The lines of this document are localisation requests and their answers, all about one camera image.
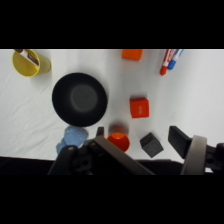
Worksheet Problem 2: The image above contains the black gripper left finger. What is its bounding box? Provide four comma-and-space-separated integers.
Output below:
48, 125, 156, 176

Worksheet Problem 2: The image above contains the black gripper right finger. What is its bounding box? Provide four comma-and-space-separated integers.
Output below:
168, 125, 224, 176

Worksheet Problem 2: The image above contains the red cube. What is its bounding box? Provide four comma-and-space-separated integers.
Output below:
129, 97, 150, 119

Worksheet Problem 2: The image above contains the dark grey cube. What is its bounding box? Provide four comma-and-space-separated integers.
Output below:
139, 132, 165, 159

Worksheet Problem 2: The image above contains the black bowl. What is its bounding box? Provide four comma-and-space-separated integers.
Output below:
51, 72, 109, 128

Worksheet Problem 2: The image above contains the orange cup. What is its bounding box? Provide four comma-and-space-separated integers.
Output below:
106, 125, 131, 153

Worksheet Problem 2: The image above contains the blue cloth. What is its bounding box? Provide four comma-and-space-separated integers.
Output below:
55, 125, 90, 155

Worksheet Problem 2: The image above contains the red marker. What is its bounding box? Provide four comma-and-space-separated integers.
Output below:
159, 49, 176, 77

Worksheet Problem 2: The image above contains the blue marker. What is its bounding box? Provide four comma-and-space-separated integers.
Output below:
167, 49, 185, 71

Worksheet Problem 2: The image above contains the orange block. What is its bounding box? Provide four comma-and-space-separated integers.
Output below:
121, 49, 144, 62

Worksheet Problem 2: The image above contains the yellow cup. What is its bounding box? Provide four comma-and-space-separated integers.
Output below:
12, 49, 52, 78

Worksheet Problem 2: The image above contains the brown marker with white cap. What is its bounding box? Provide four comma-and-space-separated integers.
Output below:
13, 49, 40, 67

